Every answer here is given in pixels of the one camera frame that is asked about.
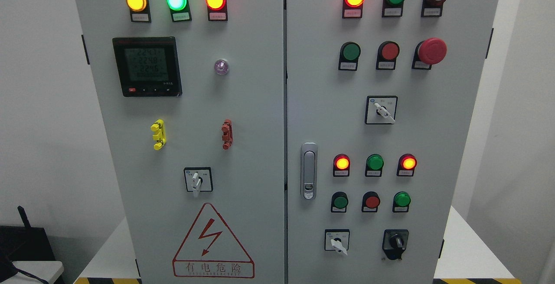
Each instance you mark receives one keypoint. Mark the rotary selector switch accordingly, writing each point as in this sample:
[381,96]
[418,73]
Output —
[198,180]

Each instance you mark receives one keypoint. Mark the red lit indicator lower right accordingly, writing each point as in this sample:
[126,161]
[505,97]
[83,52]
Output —
[406,165]

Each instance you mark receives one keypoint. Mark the green push button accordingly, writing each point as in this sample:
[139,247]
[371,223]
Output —
[349,56]
[339,202]
[401,202]

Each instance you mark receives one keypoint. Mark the red emergency stop button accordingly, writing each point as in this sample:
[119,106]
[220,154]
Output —
[428,53]

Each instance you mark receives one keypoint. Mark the green push button lower left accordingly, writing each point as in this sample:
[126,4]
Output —
[339,202]

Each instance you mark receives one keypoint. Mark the red push button upper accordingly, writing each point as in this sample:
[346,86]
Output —
[387,54]

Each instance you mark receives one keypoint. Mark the red terminal connector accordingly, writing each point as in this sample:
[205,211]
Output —
[227,134]

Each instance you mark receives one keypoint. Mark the white table at left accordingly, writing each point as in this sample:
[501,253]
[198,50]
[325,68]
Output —
[50,271]

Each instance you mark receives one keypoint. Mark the lower white selector switch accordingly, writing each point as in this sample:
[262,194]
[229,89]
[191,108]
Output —
[337,240]

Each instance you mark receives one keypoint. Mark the green push button upper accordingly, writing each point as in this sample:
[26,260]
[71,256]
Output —
[349,56]

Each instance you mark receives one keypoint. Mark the small purple indicator lamp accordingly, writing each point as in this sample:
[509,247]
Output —
[221,67]

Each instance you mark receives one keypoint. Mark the black digital power meter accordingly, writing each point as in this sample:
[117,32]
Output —
[148,66]

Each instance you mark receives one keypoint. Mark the black knob selector switch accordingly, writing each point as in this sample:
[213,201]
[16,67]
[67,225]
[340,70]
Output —
[394,243]

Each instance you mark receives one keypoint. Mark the red push button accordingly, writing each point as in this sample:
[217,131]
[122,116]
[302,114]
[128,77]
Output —
[370,202]
[387,54]

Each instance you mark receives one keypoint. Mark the grey cabinet door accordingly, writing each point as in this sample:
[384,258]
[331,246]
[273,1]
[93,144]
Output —
[327,107]
[248,178]

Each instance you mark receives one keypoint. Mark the grey right cabinet door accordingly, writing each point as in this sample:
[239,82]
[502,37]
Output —
[327,107]

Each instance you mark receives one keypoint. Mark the red lit indicator light left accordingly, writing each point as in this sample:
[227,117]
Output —
[217,10]

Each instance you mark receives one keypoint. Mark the red lit indicator top right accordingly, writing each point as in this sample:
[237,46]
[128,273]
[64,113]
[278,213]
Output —
[352,9]

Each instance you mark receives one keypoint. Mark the dark red buzzer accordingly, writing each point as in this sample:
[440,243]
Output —
[432,8]

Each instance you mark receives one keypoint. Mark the red push button lower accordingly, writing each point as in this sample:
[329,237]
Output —
[370,202]

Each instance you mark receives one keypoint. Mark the green indicator top right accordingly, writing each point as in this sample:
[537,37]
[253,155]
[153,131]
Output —
[392,8]

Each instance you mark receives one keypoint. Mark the silver door handle lock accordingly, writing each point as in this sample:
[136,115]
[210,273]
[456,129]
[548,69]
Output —
[308,170]

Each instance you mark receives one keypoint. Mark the yellow terminal connector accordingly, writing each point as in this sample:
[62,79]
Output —
[158,129]

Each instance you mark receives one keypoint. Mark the grey left cabinet door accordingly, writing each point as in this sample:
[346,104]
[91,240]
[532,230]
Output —
[248,178]

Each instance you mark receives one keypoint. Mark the red lit indicator lower left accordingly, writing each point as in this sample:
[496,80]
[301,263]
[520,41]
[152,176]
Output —
[341,165]

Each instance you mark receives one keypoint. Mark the green indicator lower middle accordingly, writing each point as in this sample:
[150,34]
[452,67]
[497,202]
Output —
[374,165]

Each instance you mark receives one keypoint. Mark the green push button lower right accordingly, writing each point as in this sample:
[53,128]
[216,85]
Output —
[401,202]

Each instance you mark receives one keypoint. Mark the yellow indicator light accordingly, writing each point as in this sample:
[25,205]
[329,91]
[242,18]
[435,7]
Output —
[139,11]

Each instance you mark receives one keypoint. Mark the green lit indicator light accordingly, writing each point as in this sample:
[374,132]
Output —
[179,10]

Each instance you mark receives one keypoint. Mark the red electric hazard sticker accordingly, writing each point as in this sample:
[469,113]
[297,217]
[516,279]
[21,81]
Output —
[210,249]

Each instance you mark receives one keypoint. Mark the black box with antenna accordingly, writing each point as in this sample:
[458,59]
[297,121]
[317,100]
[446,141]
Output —
[23,243]

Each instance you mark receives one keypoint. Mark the upper right selector switch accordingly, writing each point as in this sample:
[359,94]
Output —
[380,109]

